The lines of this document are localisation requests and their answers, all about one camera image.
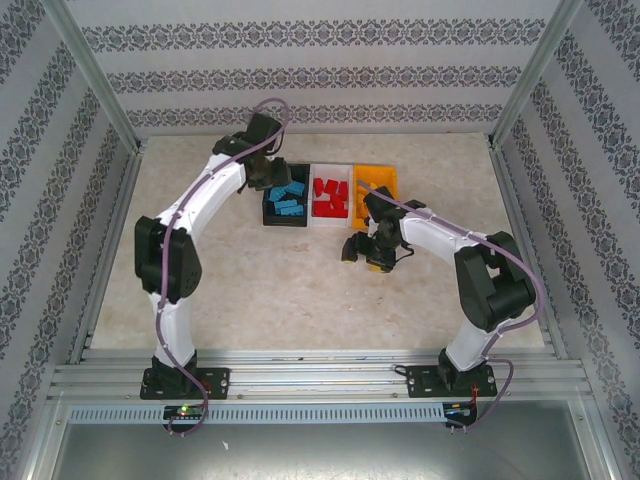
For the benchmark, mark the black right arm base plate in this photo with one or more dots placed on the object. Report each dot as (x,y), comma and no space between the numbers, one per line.
(425,382)

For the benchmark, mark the small circuit board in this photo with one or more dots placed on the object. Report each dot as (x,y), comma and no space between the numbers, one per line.
(457,410)
(184,412)

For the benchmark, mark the small red lego brick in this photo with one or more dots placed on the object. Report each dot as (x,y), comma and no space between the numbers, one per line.
(319,187)

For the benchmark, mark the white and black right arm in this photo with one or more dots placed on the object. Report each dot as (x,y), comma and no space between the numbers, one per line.
(435,235)

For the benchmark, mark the black plastic bin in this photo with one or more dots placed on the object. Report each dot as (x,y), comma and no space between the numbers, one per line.
(285,223)

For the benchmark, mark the grey metal sheet panel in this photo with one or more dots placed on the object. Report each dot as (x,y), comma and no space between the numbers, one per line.
(320,455)

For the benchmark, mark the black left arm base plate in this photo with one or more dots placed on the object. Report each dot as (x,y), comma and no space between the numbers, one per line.
(210,382)

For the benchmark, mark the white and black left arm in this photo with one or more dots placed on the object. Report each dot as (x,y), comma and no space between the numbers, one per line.
(215,185)

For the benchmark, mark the aluminium side rail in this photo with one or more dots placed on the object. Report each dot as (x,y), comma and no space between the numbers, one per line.
(527,250)
(107,250)

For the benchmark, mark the aluminium mounting rail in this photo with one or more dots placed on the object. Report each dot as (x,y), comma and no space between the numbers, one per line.
(320,380)

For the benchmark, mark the white plastic bin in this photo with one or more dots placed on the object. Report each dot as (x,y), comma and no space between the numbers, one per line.
(330,223)

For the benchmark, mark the yellow plastic bin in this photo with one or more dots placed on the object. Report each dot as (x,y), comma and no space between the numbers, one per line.
(380,177)

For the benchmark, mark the aluminium frame post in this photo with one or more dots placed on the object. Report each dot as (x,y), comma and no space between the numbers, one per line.
(535,70)
(95,70)

